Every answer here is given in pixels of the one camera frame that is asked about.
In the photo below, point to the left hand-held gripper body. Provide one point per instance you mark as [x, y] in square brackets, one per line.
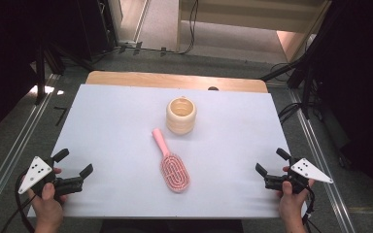
[35, 173]

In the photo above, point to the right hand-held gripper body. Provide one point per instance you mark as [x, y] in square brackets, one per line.
[307, 171]

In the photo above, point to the pink hairbrush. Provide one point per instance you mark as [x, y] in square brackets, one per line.
[175, 171]

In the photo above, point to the cream ribbed cup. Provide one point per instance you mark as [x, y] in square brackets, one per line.
[181, 124]

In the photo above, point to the person's left hand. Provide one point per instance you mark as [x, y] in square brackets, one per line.
[48, 208]

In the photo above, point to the person's right hand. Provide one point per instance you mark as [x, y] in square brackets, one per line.
[291, 207]

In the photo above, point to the black metal stand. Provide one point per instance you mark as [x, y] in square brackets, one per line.
[40, 74]
[307, 90]

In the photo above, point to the wooden table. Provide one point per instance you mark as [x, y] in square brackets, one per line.
[162, 80]

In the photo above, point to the black cabinet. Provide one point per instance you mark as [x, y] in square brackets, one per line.
[97, 29]

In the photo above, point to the aluminium floor rail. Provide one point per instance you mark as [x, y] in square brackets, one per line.
[16, 152]
[320, 161]

